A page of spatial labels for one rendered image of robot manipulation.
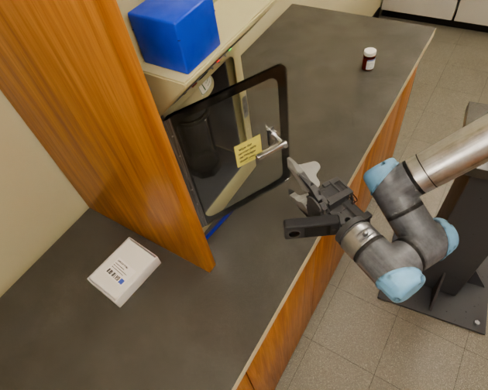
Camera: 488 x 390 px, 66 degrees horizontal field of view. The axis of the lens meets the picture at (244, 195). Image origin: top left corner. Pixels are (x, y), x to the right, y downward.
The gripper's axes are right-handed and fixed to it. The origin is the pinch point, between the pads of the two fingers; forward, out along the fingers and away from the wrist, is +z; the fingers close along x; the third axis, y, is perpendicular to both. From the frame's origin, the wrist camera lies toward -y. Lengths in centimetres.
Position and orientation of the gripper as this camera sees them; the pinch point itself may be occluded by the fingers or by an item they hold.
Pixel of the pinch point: (287, 177)
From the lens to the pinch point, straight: 87.5
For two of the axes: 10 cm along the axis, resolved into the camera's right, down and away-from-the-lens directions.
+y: 8.5, -4.7, 2.4
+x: -1.2, -6.1, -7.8
